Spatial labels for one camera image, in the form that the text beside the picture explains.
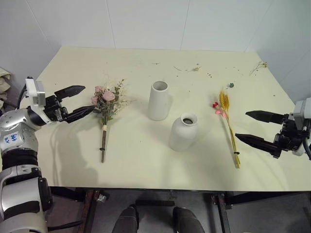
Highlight beige crumpled cloth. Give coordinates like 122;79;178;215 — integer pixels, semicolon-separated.
0;67;13;110

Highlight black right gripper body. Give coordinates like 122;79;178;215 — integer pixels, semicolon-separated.
274;113;310;151

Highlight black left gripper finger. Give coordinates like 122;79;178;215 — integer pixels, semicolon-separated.
64;105;96;123
54;85;86;99

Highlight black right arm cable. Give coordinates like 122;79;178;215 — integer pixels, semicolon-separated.
302;137;311;161

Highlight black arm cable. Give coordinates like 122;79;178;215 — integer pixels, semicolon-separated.
302;137;311;161
17;83;28;109

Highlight black floor cable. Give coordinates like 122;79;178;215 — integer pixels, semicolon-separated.
47;219;84;231

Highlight dark rounded shape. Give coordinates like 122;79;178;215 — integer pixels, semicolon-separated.
111;204;139;233
173;206;207;233

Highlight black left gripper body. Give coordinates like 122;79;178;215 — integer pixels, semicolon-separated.
43;95;69;125

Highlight pink rose bouquet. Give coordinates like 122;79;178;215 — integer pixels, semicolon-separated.
90;78;137;164

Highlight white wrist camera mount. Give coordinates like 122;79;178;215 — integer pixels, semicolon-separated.
25;77;47;123
292;97;311;156

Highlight dried twig with yellow buds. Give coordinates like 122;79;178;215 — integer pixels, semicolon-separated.
248;61;269;76

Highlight white cylinder vase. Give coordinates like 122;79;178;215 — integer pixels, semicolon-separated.
147;81;171;121

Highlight rusty table leg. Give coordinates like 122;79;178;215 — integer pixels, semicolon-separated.
210;193;232;233
81;189;102;233

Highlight yellow wheat and red flower bouquet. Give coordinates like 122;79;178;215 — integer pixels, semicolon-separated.
211;89;242;169

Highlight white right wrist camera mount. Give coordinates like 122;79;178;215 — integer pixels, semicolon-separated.
292;97;311;156

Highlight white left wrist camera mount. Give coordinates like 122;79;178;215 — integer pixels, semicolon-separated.
25;77;47;123

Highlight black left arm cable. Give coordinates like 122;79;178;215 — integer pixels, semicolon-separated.
17;83;28;109

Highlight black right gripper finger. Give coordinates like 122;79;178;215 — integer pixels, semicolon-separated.
235;133;283;159
245;110;285;124

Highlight white narrow-neck vase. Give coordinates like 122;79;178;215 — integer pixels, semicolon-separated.
168;112;199;153

